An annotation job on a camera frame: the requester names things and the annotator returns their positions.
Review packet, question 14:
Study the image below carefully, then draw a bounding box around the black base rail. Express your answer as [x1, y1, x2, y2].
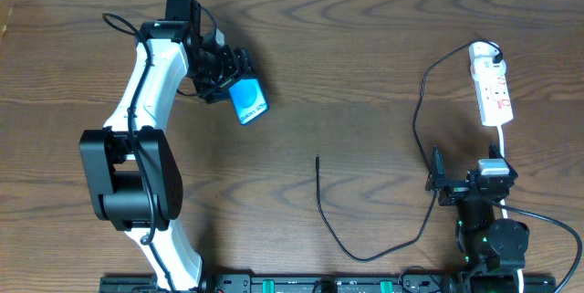
[97, 273, 556, 293]

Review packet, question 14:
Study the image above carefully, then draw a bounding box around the white power strip cord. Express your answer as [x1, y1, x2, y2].
[496, 123, 526, 293]

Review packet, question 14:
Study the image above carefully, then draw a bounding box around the black charging cable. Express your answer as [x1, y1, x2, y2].
[314, 39, 505, 263]

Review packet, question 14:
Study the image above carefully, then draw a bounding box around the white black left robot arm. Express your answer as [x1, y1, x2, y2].
[79, 0, 269, 292]

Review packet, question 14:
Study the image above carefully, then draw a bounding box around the blue Galaxy smartphone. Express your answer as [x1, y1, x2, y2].
[228, 78, 269, 125]

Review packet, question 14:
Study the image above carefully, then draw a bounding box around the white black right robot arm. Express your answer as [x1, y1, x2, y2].
[425, 145, 529, 292]

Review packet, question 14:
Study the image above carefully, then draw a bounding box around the white USB charger adapter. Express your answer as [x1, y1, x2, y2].
[468, 41, 506, 81]

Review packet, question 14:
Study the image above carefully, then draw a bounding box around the white power strip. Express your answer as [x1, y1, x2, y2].
[474, 74, 514, 127]

